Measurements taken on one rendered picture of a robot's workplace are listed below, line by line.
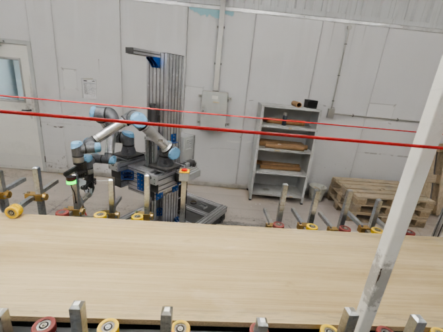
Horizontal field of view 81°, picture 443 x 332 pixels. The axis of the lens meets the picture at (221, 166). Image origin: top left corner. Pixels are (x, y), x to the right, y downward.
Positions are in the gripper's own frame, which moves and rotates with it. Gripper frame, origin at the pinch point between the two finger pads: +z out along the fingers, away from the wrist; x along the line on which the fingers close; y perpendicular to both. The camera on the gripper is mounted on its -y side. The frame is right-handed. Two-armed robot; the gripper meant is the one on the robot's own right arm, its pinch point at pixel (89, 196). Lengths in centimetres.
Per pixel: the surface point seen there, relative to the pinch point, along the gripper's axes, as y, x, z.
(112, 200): -30.7, -29.9, -14.0
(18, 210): -51, 21, -14
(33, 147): 247, 200, 44
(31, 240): -74, 0, -9
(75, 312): -139, -56, -34
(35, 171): -30.4, 20.2, -32.5
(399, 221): -127, -160, -66
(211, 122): 209, -103, -32
